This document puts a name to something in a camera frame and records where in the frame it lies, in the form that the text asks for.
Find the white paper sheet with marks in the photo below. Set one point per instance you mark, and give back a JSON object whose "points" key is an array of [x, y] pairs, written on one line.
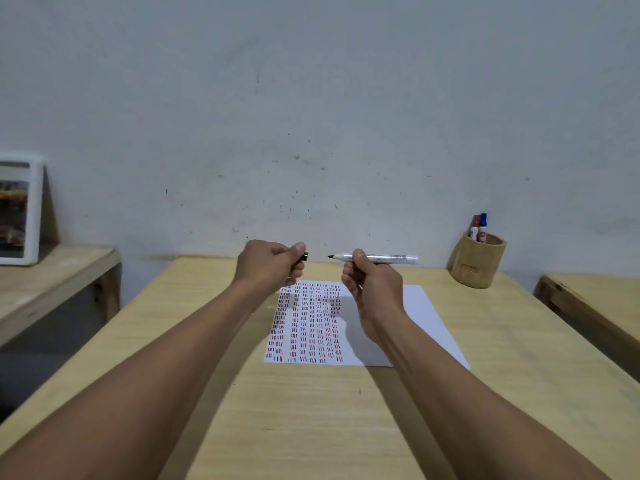
{"points": [[320, 324]]}

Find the wooden pen holder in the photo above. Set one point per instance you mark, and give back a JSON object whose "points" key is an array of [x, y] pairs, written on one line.
{"points": [[476, 264]]}

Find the person's left forearm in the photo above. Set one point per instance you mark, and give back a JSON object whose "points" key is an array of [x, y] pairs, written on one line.
{"points": [[130, 382]]}

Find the white framed picture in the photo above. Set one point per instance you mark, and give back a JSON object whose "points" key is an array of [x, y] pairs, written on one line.
{"points": [[19, 209]]}

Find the person's left hand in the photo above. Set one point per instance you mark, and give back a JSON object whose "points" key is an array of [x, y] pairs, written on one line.
{"points": [[264, 267]]}

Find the white marker pen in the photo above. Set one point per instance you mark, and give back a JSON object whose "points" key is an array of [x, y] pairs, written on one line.
{"points": [[387, 257]]}

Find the red marker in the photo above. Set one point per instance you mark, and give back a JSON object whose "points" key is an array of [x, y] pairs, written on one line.
{"points": [[473, 227]]}

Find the person's right hand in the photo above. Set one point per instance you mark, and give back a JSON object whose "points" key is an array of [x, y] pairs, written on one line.
{"points": [[376, 292]]}

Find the person's left thumb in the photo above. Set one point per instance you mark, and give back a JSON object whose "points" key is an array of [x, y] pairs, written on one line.
{"points": [[292, 248]]}

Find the person's right thumb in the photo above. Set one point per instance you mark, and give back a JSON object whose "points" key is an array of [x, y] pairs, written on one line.
{"points": [[361, 259]]}

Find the person's right forearm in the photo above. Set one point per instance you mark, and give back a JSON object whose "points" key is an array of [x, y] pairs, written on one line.
{"points": [[480, 404]]}

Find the wooden bench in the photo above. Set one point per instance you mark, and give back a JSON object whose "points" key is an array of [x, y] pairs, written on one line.
{"points": [[592, 307]]}

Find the blue marker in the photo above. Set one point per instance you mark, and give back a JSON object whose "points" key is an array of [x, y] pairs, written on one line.
{"points": [[483, 227]]}

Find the wooden side table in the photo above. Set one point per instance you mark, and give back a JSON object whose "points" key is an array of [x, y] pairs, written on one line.
{"points": [[45, 284]]}

